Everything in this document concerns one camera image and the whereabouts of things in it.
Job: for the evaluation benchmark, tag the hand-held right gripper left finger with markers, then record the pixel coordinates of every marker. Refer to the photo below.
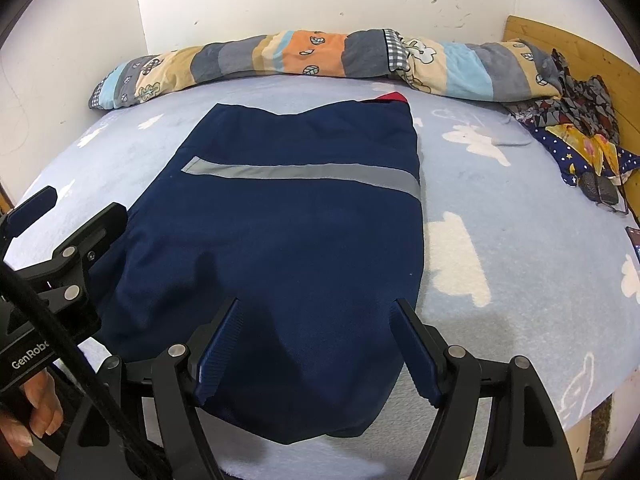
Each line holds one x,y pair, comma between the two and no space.
220,350

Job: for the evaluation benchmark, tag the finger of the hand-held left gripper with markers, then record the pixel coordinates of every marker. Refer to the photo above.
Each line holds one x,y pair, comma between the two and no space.
95,235
32,207

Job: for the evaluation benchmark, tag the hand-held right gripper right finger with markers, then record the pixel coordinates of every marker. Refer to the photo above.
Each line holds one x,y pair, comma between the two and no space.
417,355

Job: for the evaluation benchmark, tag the navy blue work jacket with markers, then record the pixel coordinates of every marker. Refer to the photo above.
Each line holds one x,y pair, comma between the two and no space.
280,240

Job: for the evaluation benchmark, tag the person's left hand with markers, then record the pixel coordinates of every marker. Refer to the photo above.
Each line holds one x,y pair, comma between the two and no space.
42,405

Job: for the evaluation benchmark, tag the light blue cloud-print bed sheet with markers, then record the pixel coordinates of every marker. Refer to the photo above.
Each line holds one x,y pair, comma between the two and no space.
500,260

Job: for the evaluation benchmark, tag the small dark patterned packet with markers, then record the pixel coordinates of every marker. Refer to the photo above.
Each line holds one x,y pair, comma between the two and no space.
634,245

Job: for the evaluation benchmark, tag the navy star-print yellow cloth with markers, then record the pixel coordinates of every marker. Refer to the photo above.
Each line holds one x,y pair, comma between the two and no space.
575,152

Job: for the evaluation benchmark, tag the rolled patchwork quilt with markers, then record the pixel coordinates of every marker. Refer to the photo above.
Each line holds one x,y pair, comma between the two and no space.
320,55

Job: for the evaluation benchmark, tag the grey red patterned cloth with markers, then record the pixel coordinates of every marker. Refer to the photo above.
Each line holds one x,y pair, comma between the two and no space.
575,100

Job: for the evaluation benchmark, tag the wooden headboard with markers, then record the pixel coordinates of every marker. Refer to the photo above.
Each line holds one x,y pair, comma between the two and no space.
580,42

